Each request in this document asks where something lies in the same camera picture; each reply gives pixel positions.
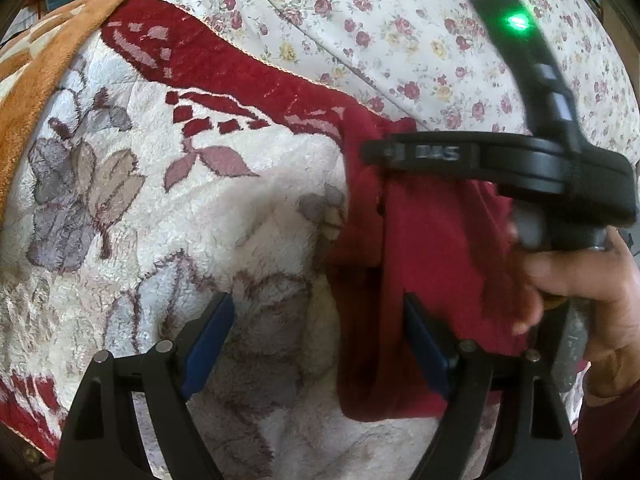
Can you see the white floral quilt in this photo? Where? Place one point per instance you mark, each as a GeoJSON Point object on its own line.
{"type": "Point", "coordinates": [431, 59]}

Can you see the red and white plush blanket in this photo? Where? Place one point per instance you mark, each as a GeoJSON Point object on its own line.
{"type": "Point", "coordinates": [169, 165]}

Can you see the dark red small garment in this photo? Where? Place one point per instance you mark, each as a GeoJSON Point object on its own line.
{"type": "Point", "coordinates": [444, 240]}

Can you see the orange checkered plush cushion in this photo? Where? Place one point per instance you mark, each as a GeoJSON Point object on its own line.
{"type": "Point", "coordinates": [32, 65]}

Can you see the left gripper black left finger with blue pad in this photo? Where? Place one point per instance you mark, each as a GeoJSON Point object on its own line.
{"type": "Point", "coordinates": [123, 404]}

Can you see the person's right hand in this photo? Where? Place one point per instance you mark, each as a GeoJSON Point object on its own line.
{"type": "Point", "coordinates": [607, 283]}

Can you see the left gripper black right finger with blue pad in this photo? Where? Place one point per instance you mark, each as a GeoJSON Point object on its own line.
{"type": "Point", "coordinates": [515, 401]}

